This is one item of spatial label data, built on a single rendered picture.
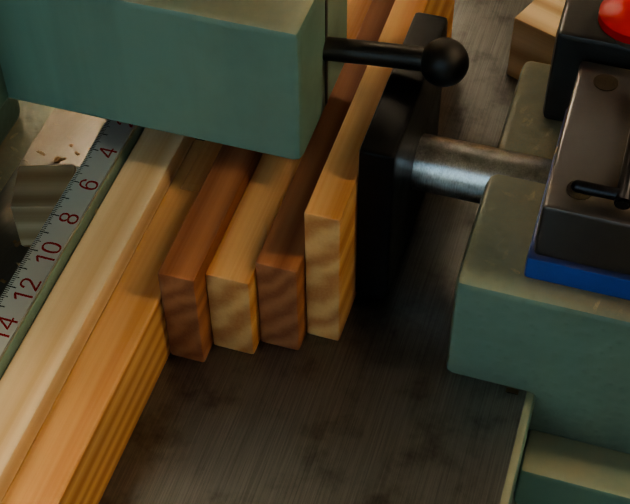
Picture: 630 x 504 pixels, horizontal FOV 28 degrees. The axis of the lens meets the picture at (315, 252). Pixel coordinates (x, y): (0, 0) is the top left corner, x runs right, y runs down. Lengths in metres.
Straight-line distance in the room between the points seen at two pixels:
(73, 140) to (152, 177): 0.24
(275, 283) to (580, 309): 0.12
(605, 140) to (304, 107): 0.12
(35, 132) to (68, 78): 0.26
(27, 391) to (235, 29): 0.16
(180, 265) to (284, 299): 0.05
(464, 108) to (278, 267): 0.18
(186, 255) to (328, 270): 0.06
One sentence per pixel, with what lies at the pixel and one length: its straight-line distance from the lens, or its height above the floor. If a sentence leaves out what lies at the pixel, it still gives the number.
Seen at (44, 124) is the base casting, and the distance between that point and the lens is 0.80.
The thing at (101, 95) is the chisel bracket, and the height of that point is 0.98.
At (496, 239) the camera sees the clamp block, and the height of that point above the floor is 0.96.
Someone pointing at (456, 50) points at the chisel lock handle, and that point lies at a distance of 0.51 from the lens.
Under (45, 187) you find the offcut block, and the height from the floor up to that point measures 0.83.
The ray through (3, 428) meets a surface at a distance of 0.48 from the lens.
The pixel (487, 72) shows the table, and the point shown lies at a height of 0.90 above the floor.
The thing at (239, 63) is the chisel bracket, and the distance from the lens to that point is 0.50.
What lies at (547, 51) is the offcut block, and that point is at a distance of 0.65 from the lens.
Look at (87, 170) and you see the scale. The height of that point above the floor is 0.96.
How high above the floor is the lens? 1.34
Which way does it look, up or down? 50 degrees down
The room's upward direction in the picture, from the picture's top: 1 degrees counter-clockwise
